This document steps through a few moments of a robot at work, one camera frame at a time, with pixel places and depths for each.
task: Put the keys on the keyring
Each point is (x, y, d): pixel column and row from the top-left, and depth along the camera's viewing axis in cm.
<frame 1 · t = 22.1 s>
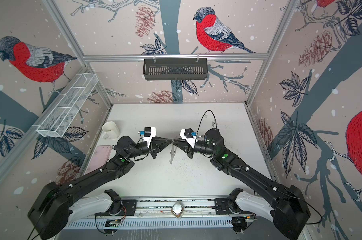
left hand: (169, 142, 65), fingers closed
right hand: (173, 143, 68), fingers closed
white ceramic mug: (110, 130, 95), point 10 cm above the table
pink rectangular tray: (100, 158, 92), point 2 cm above the table

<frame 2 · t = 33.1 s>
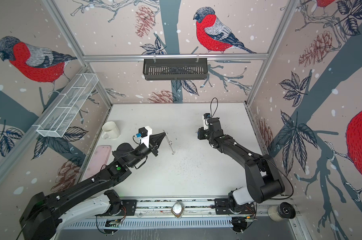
left hand: (163, 134, 67), fingers closed
right hand: (198, 130, 90), fingers closed
the named things where they were.

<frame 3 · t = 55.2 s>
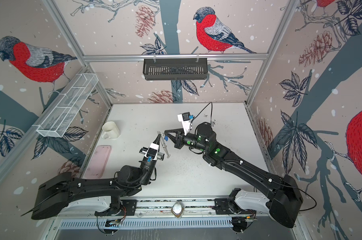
left hand: (156, 135, 63), fingers closed
right hand: (162, 135, 65), fingers closed
the named things where they were.

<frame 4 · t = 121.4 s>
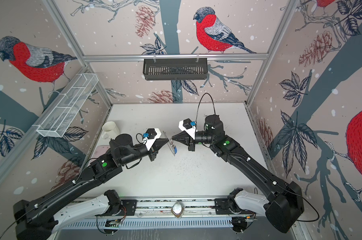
left hand: (166, 140, 62), fingers closed
right hand: (172, 138, 66), fingers closed
the named things where they were.

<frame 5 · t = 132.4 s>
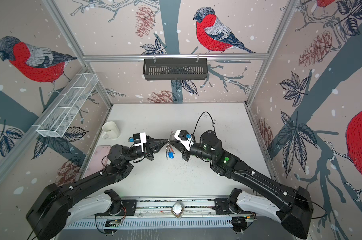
left hand: (165, 143, 60), fingers closed
right hand: (169, 143, 65), fingers closed
blue capped key: (171, 154, 65), point 28 cm above the table
the other named things where they were.

